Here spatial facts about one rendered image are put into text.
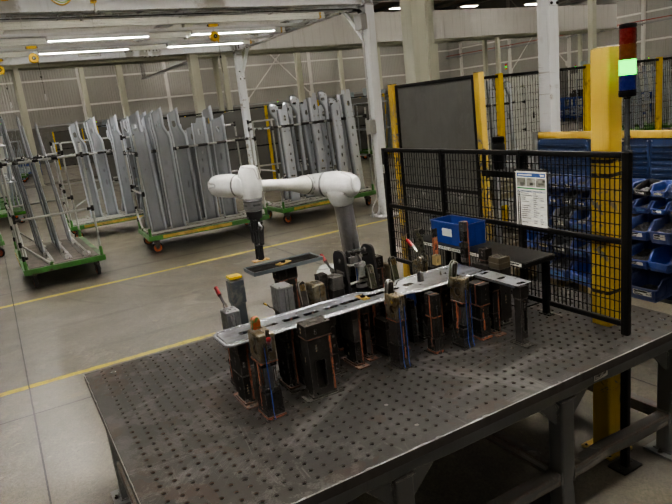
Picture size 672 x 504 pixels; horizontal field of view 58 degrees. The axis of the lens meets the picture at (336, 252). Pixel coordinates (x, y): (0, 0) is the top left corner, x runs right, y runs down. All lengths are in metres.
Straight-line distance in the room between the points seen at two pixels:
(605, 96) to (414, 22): 7.83
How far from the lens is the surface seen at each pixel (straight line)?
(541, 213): 3.28
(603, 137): 3.03
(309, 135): 11.07
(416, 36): 10.64
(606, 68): 3.01
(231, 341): 2.53
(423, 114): 5.54
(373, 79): 9.79
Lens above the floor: 1.90
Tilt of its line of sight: 14 degrees down
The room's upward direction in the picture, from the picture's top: 6 degrees counter-clockwise
